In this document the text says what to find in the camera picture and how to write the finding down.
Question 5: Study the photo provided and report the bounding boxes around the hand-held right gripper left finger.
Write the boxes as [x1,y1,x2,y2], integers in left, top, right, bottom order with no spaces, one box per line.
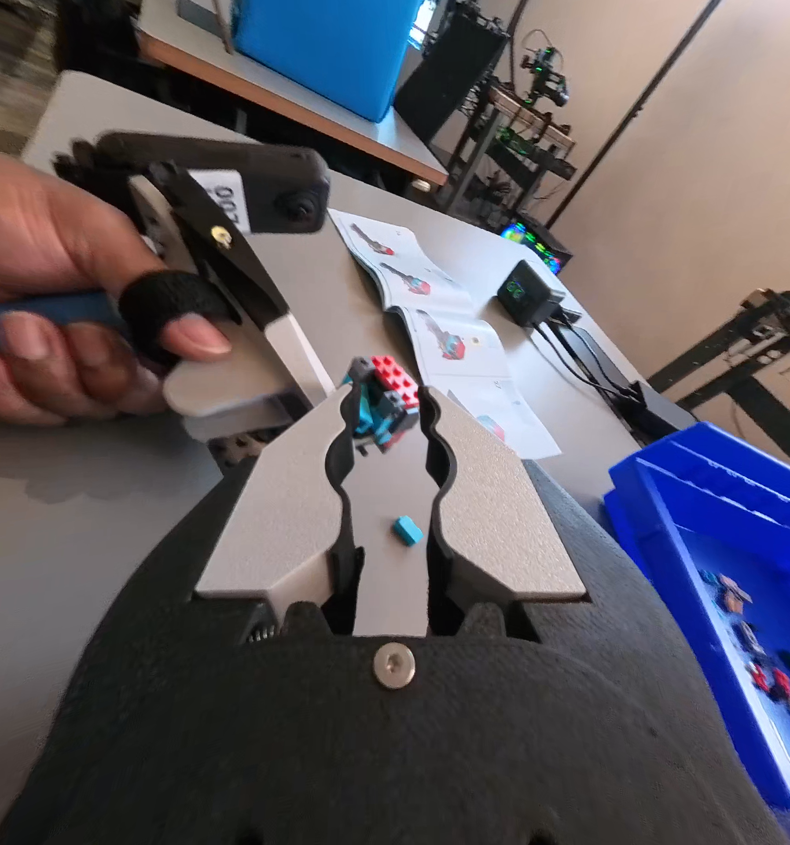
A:
[195,383,366,611]

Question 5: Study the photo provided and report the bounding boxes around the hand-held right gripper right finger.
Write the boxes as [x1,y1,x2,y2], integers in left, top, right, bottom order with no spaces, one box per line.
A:
[421,386,587,605]

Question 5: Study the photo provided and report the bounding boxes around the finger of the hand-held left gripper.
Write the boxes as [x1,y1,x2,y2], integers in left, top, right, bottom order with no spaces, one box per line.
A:
[263,312,338,409]

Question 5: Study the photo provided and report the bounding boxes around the toy brick truck model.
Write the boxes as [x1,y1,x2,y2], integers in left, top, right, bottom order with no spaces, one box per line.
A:
[206,354,423,474]

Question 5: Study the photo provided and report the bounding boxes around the grey desk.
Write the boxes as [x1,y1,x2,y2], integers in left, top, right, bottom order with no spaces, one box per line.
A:
[0,69,706,661]

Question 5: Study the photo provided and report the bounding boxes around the person's left hand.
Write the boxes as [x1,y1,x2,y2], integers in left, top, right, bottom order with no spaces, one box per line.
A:
[0,145,232,426]

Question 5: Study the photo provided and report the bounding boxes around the brick instruction booklet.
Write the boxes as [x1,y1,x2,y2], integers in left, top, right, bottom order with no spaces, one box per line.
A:
[329,208,562,460]

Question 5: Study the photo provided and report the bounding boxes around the blue plastic storage bin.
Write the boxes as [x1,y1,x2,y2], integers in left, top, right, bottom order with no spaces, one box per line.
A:
[603,421,790,817]

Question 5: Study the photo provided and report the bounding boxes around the black adapter box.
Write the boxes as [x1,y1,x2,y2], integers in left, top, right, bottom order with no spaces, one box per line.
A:
[622,379,699,440]

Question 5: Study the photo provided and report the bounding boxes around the large blue box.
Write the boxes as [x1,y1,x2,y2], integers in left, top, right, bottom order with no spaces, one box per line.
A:
[233,0,426,124]

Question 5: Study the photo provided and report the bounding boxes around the black flat device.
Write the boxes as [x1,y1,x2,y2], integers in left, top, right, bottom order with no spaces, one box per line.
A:
[553,322,630,390]

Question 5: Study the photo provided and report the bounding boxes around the wood-edged table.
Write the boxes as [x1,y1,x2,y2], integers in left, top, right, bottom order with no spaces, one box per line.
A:
[137,0,450,187]

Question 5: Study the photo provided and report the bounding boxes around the black portable power station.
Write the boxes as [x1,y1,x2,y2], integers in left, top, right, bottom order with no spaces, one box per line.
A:
[496,259,567,328]

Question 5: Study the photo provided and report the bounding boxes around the black computer case with lights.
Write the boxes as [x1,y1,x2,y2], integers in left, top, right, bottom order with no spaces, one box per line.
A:
[500,211,574,276]

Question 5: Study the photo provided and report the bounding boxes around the black cloth covered box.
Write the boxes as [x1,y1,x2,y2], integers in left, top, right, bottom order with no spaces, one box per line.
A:
[393,8,509,145]

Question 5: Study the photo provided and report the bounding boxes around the scattered small toy bricks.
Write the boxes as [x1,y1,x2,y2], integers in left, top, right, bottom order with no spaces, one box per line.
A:
[698,569,790,725]

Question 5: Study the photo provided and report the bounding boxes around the black frame table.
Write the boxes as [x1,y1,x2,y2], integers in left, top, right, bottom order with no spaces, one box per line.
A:
[649,254,790,478]

